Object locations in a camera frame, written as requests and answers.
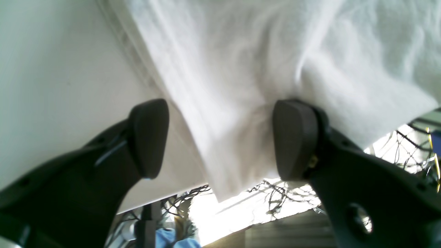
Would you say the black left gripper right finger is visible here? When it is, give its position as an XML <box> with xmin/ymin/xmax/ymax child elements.
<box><xmin>272</xmin><ymin>100</ymin><xmax>441</xmax><ymax>248</ymax></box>

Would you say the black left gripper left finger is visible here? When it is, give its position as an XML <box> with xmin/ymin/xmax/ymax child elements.
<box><xmin>1</xmin><ymin>99</ymin><xmax>170</xmax><ymax>248</ymax></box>

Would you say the white printed T-shirt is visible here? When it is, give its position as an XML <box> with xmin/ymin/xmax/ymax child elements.
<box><xmin>99</xmin><ymin>0</ymin><xmax>441</xmax><ymax>202</ymax></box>

